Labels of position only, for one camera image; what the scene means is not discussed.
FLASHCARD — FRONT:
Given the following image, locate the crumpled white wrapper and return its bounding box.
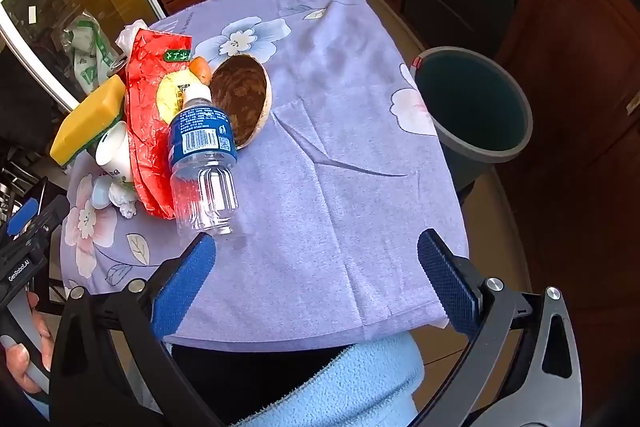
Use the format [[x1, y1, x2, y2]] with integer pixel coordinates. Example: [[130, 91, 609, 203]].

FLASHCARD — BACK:
[[92, 174, 138, 220]]

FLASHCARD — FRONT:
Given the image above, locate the yellow sponge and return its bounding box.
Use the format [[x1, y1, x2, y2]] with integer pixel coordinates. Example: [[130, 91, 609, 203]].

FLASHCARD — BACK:
[[49, 74, 127, 168]]

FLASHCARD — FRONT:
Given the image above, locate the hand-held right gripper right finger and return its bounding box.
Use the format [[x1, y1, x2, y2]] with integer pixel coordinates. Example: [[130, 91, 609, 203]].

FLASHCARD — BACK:
[[415, 228, 583, 427]]

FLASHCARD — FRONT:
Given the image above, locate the black garment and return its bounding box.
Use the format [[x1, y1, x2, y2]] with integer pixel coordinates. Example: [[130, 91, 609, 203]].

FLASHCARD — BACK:
[[167, 342, 361, 427]]

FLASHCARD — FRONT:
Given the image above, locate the clear plastic water bottle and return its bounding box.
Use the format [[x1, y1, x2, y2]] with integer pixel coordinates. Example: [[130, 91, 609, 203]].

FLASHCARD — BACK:
[[167, 83, 240, 238]]

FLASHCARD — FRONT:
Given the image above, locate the white paper cup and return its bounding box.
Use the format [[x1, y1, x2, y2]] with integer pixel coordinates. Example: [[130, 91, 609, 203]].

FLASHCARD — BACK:
[[95, 122, 133, 182]]

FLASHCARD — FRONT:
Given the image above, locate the orange peel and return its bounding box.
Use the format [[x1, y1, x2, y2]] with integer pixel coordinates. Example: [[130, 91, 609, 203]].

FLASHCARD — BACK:
[[189, 57, 212, 85]]

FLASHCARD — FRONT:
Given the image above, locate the red drink can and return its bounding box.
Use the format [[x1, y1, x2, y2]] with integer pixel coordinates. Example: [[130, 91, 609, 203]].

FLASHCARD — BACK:
[[107, 54, 132, 82]]

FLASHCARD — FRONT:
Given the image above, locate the red foil wrapper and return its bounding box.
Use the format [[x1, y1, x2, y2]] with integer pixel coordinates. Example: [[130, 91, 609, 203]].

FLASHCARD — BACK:
[[125, 29, 196, 220]]

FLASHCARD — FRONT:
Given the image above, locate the green white plastic bag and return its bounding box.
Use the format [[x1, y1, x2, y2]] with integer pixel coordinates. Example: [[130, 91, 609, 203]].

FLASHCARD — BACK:
[[60, 14, 118, 92]]

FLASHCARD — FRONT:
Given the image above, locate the grey teal waste bin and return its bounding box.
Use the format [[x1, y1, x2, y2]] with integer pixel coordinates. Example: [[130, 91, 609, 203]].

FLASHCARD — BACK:
[[412, 47, 533, 192]]

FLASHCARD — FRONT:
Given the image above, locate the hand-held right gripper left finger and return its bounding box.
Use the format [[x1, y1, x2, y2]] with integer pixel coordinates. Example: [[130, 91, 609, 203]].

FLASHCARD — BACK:
[[49, 232, 223, 427]]

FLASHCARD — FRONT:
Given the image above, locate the blue fleece jacket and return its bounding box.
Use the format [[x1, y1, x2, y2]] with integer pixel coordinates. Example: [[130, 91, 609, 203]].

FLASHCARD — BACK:
[[225, 332, 426, 427]]

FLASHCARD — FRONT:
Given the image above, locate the person's left hand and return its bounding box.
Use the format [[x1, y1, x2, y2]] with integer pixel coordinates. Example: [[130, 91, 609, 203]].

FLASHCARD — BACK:
[[0, 292, 55, 395]]

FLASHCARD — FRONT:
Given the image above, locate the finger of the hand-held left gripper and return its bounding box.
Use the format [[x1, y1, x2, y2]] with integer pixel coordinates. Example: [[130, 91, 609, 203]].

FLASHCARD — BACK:
[[5, 198, 41, 238], [20, 194, 71, 243]]

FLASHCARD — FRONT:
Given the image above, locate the brown wooden bowl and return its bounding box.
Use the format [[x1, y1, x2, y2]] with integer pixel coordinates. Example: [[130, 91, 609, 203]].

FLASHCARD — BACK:
[[207, 55, 273, 151]]

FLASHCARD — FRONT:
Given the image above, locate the purple floral tablecloth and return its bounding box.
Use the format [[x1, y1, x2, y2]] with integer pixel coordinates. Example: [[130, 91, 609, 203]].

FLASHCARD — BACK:
[[60, 0, 470, 353]]

